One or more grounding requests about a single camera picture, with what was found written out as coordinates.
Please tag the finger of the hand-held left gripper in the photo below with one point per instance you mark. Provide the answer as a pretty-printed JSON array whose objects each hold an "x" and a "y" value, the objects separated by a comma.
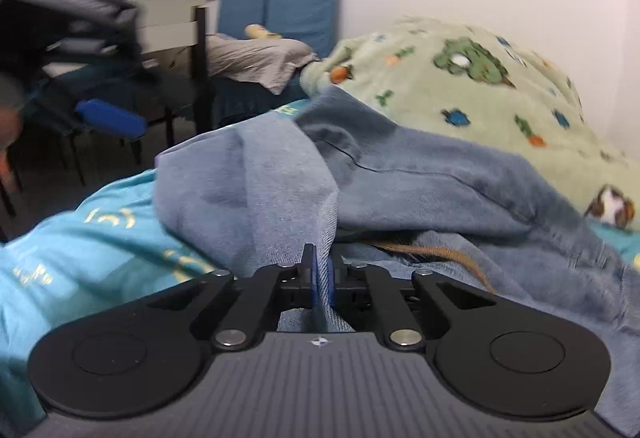
[{"x": 112, "y": 118}]

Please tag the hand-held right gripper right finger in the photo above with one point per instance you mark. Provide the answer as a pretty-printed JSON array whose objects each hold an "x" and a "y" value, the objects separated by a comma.
[{"x": 350, "y": 289}]

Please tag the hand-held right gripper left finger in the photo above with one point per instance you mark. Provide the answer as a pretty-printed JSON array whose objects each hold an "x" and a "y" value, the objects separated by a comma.
[{"x": 311, "y": 283}]

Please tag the blue denim jeans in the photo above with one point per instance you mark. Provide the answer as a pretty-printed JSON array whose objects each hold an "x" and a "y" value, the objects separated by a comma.
[{"x": 450, "y": 178}]

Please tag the black chair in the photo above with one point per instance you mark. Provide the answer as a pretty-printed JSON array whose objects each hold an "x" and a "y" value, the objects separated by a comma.
[{"x": 75, "y": 142}]

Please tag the brown belt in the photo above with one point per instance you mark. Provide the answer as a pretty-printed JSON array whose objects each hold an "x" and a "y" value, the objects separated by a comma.
[{"x": 450, "y": 259}]

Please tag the black framed desk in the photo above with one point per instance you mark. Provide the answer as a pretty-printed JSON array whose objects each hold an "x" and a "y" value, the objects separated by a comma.
[{"x": 170, "y": 17}]

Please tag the teal printed bed sheet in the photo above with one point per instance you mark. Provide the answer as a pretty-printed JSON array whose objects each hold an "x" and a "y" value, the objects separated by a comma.
[{"x": 75, "y": 268}]

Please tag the grey crumpled cloth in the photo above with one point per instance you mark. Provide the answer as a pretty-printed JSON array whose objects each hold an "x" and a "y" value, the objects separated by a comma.
[{"x": 260, "y": 60}]

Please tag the yellow soft toy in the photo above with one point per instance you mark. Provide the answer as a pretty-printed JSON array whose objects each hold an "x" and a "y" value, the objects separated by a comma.
[{"x": 260, "y": 32}]

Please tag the blue padded cushion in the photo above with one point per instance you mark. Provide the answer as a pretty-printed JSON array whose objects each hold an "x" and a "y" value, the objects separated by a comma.
[{"x": 300, "y": 7}]

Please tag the green printed fleece blanket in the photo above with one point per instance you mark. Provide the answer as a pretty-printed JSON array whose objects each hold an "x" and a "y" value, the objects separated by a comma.
[{"x": 450, "y": 82}]

